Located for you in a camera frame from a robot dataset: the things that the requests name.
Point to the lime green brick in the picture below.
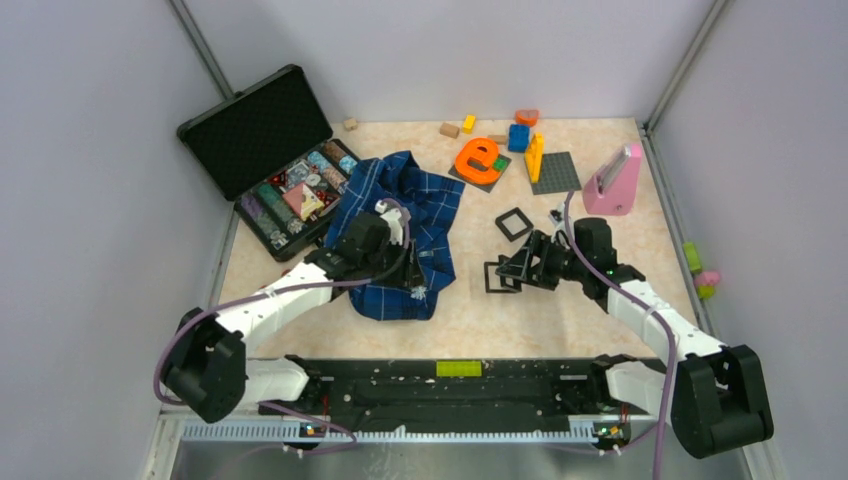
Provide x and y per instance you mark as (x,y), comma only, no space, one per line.
(459,369)

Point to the silver flower brooch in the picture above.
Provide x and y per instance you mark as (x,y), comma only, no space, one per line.
(419,292)

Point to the orange letter e toy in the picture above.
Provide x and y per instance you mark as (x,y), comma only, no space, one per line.
(474,162)

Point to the orange cup toy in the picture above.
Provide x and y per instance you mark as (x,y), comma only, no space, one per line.
(527,117)

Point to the black poker chip case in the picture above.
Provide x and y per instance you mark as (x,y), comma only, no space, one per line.
(271,151)

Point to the small yellow block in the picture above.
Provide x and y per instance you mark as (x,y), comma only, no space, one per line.
(468,124)

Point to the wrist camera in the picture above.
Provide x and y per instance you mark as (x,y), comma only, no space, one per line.
(397,218)
(560,219)

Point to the green lego brick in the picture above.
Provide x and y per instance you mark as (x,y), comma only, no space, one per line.
(500,164)

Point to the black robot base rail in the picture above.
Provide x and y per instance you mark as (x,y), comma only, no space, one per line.
(535,400)

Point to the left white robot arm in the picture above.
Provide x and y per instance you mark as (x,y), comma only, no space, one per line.
(210,365)

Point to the green pink toy outside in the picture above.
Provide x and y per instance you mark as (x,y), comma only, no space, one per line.
(705,281)

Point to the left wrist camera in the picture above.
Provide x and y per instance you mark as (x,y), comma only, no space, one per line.
(397,218)

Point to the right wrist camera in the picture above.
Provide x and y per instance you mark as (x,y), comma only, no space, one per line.
(560,219)

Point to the grey lego baseplate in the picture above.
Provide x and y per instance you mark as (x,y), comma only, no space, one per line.
(557,175)

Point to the small wooden cube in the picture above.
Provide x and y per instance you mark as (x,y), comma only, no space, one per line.
(350,124)

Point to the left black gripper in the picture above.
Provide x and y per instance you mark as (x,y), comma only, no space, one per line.
(409,272)

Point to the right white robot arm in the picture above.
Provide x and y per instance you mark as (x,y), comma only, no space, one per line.
(712,395)

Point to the wooden block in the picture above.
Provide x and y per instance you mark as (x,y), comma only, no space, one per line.
(449,130)

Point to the yellow toy piece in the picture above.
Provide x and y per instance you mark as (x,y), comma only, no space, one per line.
(533,157)

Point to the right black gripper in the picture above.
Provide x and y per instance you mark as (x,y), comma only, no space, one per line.
(541,245)

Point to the blue plaid shirt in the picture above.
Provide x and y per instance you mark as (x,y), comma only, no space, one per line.
(432,200)

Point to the pink wedge stand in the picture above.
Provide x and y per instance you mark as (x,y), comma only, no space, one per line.
(611,190)

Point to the black square frame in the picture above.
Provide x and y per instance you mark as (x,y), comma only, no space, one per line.
(514,224)
(497,284)

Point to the blue lego brick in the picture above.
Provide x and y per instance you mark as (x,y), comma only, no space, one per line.
(518,138)

